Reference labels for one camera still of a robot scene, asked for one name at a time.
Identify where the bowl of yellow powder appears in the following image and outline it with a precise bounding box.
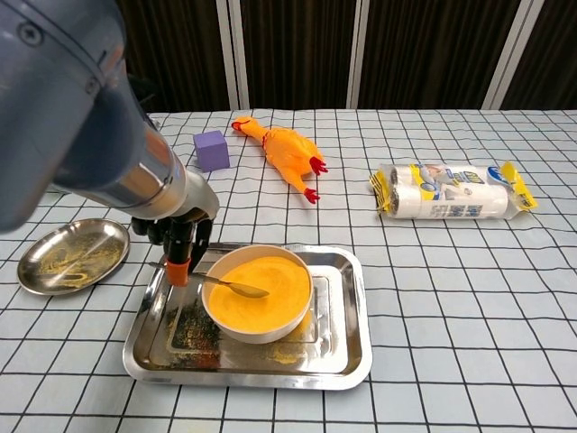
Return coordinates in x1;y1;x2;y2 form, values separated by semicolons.
200;244;314;345

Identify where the checkered light blue tablecloth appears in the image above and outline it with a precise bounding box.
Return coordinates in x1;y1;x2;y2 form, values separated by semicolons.
0;107;577;433

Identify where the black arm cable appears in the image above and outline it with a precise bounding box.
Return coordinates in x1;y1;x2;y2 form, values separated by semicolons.
128;75;158;107

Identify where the orange rubber chicken toy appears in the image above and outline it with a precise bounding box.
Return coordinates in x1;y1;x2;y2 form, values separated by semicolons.
231;115;329;206

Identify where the round steel plate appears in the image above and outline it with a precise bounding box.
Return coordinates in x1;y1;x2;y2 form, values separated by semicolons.
17;217;132;297

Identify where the dark folding screen white frame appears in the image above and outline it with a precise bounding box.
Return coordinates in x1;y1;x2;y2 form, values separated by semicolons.
112;0;577;114

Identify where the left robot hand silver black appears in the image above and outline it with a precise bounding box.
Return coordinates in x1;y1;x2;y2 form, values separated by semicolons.
131;169;221;288

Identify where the small metal spoon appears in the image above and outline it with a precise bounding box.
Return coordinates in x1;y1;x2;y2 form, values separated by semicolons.
149;261;270;299

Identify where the purple foam cube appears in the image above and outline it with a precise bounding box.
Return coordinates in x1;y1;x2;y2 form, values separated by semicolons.
193;129;232;174

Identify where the rectangular steel tray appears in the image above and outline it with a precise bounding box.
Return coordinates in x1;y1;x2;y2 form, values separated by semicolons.
122;242;373;392

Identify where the white trash bag rolls pack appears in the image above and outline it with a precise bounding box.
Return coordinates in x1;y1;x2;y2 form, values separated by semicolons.
369;161;540;222

